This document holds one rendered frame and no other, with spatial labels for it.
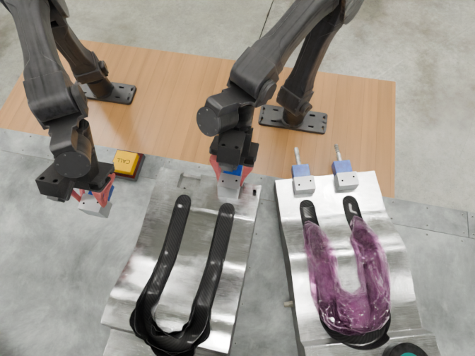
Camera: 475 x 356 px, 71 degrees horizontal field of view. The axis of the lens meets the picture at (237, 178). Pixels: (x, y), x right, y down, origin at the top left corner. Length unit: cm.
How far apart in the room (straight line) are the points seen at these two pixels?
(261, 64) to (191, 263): 45
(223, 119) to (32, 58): 34
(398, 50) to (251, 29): 96
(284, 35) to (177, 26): 190
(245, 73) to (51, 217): 66
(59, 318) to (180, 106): 65
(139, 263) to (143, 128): 43
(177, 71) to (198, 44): 123
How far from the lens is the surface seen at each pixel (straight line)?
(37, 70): 69
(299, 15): 68
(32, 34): 73
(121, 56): 126
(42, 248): 101
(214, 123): 61
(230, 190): 77
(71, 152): 62
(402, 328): 84
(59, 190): 67
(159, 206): 83
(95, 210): 80
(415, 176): 202
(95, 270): 94
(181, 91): 111
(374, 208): 89
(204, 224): 80
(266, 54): 65
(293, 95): 88
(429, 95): 235
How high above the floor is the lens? 165
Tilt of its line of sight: 66 degrees down
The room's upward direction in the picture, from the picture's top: 4 degrees counter-clockwise
